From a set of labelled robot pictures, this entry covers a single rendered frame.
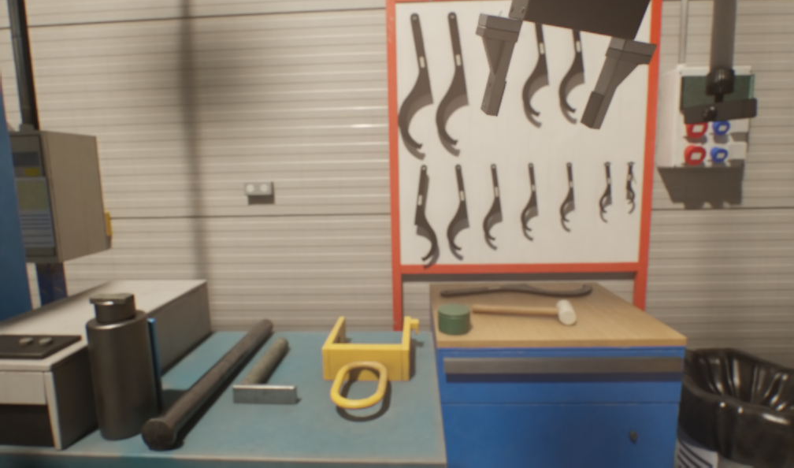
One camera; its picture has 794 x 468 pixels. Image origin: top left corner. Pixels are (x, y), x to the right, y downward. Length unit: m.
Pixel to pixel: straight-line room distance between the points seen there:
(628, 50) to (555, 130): 1.87
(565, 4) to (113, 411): 0.76
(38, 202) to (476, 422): 1.47
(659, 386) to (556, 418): 0.31
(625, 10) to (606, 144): 2.00
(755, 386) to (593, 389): 0.91
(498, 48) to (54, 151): 1.36
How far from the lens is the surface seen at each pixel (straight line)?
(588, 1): 0.49
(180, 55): 2.72
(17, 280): 1.23
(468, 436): 1.36
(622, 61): 0.53
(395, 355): 0.72
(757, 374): 2.15
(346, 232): 2.34
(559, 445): 1.43
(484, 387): 1.27
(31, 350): 0.75
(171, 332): 0.92
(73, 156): 1.61
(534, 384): 1.30
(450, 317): 1.20
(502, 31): 0.46
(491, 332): 1.25
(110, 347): 0.68
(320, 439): 0.63
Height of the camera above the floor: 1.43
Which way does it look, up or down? 7 degrees down
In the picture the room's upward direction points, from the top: 1 degrees counter-clockwise
